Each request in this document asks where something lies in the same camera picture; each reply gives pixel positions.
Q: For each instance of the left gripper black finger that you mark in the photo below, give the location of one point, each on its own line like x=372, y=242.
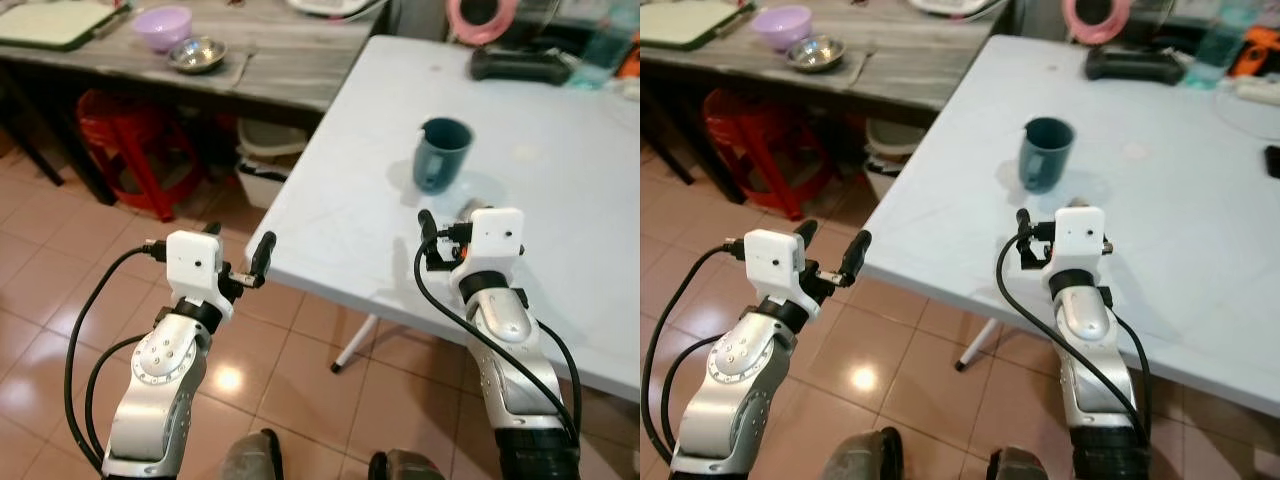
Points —
x=212, y=229
x=263, y=256
x=807, y=234
x=857, y=257

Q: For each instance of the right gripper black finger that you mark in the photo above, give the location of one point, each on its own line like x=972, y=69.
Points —
x=429, y=228
x=1025, y=224

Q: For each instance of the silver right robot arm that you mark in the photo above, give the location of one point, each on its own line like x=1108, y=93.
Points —
x=1086, y=330
x=506, y=340

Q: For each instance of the dark teal cup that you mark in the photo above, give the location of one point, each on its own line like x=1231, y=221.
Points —
x=1045, y=157
x=441, y=158

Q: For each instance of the white plastic bin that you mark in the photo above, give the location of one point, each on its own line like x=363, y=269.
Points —
x=888, y=160
x=265, y=165

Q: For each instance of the red plastic stool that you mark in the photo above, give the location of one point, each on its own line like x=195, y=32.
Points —
x=135, y=135
x=760, y=135

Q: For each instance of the white table leg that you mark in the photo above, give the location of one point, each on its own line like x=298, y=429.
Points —
x=355, y=345
x=978, y=345

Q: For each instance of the small steel bowl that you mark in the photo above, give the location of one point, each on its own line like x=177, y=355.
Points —
x=197, y=55
x=815, y=54

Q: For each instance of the grey left robot foot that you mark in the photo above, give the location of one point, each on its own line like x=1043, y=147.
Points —
x=252, y=458
x=865, y=456

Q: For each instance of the grey robot foot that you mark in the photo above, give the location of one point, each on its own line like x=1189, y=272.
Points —
x=1018, y=465
x=865, y=456
x=252, y=458
x=405, y=467

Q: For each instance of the black game controller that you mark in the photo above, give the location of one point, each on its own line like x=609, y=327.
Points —
x=1135, y=66
x=520, y=66

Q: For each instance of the purple plastic bowl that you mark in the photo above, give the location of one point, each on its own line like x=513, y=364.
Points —
x=162, y=28
x=781, y=27

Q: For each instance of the grey right robot foot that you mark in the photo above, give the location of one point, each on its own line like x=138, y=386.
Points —
x=405, y=467
x=1018, y=465

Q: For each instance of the white appliance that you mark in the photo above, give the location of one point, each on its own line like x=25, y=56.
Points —
x=955, y=7
x=335, y=7

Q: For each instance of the pale green cutting board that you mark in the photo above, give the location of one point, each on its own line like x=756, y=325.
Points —
x=50, y=22
x=685, y=22

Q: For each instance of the orange object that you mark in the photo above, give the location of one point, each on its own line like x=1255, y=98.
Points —
x=631, y=62
x=1256, y=55

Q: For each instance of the clear teal plastic bottle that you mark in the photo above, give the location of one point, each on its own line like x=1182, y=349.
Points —
x=1222, y=50
x=605, y=55

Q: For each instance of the small black device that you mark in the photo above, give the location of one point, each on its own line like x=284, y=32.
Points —
x=1273, y=161

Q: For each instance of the white power strip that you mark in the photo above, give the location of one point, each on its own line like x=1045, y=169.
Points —
x=1260, y=93

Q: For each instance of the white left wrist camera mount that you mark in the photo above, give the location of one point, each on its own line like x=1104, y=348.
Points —
x=192, y=262
x=770, y=262

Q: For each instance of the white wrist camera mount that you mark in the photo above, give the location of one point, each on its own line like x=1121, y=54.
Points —
x=770, y=262
x=1078, y=238
x=492, y=238
x=192, y=262

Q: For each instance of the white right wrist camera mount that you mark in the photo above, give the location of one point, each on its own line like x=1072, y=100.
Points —
x=1078, y=238
x=492, y=238

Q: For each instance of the black table frame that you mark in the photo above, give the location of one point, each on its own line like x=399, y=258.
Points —
x=672, y=150
x=80, y=160

